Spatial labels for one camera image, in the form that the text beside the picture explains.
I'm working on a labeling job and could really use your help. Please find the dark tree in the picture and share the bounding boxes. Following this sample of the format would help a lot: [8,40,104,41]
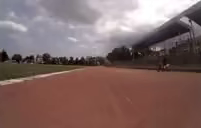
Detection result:
[106,45,134,65]

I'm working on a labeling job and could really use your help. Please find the red running track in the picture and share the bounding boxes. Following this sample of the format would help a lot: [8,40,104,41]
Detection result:
[0,65,201,128]

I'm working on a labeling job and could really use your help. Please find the row of trees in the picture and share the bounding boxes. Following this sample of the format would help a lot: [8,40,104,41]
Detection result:
[0,46,107,66]

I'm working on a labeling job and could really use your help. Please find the person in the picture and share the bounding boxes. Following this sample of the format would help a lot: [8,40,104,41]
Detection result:
[157,55,172,73]

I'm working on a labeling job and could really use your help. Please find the pale concrete kerb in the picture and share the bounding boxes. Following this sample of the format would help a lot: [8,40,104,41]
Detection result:
[0,67,86,90]

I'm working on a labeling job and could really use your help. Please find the green grass field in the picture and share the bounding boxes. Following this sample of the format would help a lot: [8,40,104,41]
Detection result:
[0,61,89,83]

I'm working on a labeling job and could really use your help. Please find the grandstand building with roof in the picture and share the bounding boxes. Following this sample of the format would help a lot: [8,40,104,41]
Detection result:
[131,0,201,70]

